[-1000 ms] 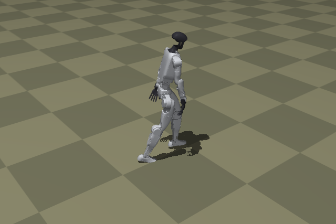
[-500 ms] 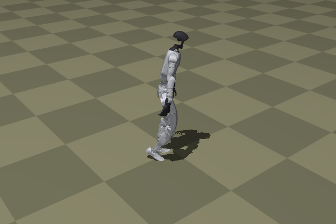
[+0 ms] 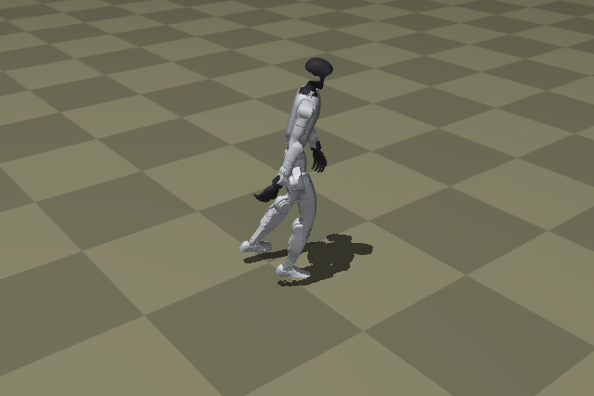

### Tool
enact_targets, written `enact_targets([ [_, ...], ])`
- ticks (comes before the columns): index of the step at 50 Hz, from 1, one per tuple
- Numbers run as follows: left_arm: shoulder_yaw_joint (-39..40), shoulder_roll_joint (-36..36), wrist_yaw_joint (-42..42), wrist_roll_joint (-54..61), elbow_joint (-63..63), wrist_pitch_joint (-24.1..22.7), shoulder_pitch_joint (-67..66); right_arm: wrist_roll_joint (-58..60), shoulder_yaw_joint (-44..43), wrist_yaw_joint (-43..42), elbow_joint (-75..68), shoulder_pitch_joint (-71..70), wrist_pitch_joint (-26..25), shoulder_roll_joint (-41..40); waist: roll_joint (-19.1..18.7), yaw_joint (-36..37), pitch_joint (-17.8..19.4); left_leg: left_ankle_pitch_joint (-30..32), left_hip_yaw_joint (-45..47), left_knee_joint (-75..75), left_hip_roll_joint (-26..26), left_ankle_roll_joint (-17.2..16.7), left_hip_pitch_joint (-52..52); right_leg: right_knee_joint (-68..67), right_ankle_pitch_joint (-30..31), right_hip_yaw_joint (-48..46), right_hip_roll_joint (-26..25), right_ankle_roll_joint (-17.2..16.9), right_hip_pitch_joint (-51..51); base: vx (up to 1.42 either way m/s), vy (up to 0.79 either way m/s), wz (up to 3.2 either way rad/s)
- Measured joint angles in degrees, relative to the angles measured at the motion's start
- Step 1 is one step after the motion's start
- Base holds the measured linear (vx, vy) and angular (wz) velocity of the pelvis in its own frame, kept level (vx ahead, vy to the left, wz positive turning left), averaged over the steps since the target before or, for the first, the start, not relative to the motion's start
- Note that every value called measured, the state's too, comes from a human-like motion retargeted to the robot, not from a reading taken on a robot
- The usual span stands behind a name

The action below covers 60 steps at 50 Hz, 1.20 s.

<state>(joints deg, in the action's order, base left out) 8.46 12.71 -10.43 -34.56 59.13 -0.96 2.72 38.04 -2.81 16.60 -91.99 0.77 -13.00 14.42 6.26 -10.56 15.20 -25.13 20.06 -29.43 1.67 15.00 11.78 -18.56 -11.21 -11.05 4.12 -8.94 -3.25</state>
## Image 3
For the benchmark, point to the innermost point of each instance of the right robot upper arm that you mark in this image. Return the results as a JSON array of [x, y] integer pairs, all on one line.
[[303, 116]]

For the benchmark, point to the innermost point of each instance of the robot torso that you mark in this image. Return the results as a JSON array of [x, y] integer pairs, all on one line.
[[301, 161]]

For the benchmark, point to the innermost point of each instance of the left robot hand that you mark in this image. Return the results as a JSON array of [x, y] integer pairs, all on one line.
[[319, 159]]

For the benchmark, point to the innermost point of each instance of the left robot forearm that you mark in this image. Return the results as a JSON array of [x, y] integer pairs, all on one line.
[[312, 139]]

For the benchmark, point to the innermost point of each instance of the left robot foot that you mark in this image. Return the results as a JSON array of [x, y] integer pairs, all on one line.
[[262, 246]]

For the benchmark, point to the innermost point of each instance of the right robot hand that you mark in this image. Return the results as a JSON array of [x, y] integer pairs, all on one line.
[[270, 192]]

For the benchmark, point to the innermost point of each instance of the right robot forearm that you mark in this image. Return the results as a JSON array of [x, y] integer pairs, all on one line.
[[289, 160]]

